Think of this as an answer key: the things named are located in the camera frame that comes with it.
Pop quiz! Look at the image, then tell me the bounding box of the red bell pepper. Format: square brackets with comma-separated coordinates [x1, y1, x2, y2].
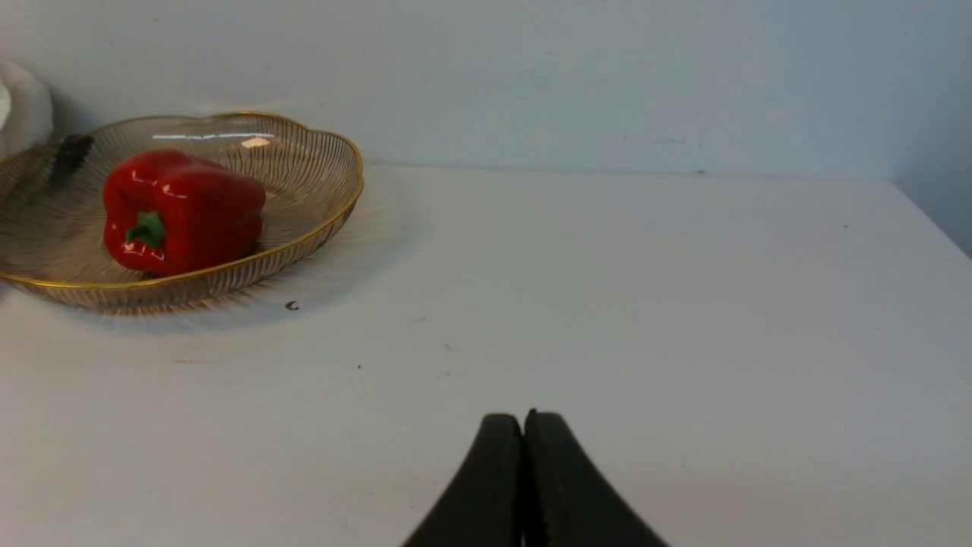
[102, 149, 265, 277]

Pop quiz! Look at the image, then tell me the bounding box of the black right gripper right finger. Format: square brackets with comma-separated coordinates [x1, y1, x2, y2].
[524, 409, 667, 546]

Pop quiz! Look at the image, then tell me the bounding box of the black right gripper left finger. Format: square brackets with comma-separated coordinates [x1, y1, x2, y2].
[404, 413, 523, 546]

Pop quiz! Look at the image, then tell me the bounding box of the white cloth tote bag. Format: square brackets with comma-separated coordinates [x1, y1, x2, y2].
[1, 60, 53, 159]

